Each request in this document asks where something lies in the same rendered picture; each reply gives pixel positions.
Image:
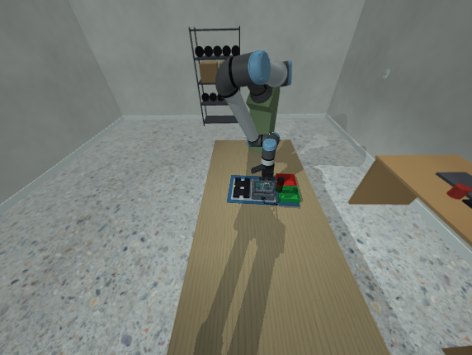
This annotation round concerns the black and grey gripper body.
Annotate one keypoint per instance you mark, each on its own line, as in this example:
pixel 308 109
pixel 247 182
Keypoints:
pixel 268 172

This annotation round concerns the red bin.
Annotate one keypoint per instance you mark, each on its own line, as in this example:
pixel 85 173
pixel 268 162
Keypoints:
pixel 289 179

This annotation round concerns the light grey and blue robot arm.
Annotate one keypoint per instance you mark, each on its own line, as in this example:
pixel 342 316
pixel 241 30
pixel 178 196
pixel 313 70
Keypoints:
pixel 247 70

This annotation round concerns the green bin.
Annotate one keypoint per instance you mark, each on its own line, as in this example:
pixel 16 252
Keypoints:
pixel 289 194

